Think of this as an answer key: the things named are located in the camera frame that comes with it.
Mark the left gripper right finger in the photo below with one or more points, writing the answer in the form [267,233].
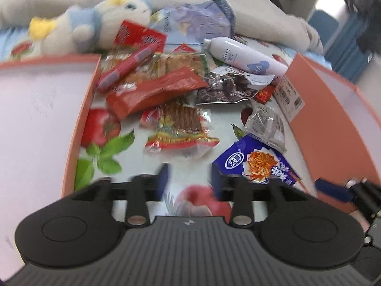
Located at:
[238,191]

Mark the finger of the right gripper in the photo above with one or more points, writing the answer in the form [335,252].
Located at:
[334,191]

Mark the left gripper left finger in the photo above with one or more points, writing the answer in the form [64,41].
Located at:
[142,189]

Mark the blue shredded snack packet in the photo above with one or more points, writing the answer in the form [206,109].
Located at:
[256,161]

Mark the clear grey snack packet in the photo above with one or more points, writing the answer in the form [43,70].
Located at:
[266,125]

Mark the spicy strips clear packet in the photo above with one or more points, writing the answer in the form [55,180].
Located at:
[179,129]

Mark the red foil tea packet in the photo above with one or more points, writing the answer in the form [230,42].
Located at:
[264,95]

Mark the dark plum snack bag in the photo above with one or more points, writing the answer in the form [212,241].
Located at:
[228,85]

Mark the red snack packet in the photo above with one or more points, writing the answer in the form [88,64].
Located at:
[154,92]

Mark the red sausage stick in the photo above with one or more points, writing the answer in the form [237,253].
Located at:
[107,79]

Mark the red header snack bag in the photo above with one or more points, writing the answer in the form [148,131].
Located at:
[132,34]

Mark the fruit print sheet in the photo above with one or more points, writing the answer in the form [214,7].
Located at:
[194,200]

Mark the pink cardboard box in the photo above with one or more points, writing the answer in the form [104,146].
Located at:
[336,129]

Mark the green edged spicy snack pack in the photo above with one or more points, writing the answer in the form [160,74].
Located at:
[178,64]

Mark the pink box lid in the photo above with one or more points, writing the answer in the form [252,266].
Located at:
[44,103]

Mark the white spray bottle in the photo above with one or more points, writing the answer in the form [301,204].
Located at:
[243,57]

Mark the blue curtain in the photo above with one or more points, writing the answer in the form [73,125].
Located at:
[345,56]

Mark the white blue plush toy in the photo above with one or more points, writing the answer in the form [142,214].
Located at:
[81,30]

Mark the blue chair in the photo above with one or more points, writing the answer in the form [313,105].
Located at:
[324,24]

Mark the purple tissue pack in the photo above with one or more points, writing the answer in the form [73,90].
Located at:
[192,23]

